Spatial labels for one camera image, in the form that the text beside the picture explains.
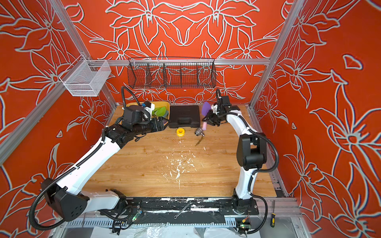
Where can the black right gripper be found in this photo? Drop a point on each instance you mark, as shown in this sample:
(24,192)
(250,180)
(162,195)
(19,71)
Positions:
(212,119)

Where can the black wire wall basket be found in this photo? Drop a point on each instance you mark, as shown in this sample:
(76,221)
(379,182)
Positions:
(176,73)

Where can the purple shovel pink handle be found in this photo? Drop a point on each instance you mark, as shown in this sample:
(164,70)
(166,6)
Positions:
(204,111)

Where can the grey cable duct strip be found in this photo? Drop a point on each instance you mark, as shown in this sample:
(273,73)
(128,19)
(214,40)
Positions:
(229,222)

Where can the clear mesh wall basket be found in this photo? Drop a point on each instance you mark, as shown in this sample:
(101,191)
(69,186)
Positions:
(84,79)

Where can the black plastic tool case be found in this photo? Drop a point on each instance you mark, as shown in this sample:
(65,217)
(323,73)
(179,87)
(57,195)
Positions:
(184,116)

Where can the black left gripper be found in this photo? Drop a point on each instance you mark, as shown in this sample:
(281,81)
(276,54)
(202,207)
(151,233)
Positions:
(161,122)

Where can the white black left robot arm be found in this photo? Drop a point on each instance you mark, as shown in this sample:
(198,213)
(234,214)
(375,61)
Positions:
(64,194)

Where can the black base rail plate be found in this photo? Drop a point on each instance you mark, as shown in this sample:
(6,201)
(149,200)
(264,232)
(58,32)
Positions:
(220,205)

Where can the wrench on base rail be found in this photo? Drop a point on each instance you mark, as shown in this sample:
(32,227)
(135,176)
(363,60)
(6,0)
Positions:
(183,209)

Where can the yellow tape roll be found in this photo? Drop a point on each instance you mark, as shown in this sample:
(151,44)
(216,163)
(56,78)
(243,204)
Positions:
(180,132)

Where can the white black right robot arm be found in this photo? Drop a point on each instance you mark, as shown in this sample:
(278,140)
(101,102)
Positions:
(251,150)

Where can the yellow storage box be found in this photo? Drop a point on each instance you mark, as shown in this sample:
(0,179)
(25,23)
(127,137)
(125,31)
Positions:
(162,104)

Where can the green shovel wooden handle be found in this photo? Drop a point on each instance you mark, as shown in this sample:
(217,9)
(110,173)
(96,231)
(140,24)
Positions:
(159,112)

